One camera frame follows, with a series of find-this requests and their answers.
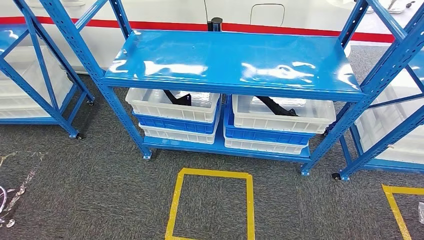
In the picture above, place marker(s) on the black plastic part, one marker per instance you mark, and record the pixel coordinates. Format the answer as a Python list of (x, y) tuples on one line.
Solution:
[(275, 107), (179, 99)]

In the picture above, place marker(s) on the blue metal shelf rack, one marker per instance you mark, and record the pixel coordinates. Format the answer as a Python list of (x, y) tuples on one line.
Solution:
[(381, 145), (39, 66), (232, 59)]

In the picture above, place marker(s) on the white car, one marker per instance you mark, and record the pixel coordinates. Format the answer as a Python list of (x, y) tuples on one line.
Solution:
[(149, 10)]

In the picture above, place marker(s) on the large white plastic crate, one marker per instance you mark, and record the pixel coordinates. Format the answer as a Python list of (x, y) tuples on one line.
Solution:
[(404, 86), (397, 142)]

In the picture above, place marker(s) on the clear plastic bag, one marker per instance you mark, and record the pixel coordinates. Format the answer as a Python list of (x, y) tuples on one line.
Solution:
[(421, 212)]

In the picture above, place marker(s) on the black stanchion post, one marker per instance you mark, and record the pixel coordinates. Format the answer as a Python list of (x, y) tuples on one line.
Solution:
[(216, 24)]

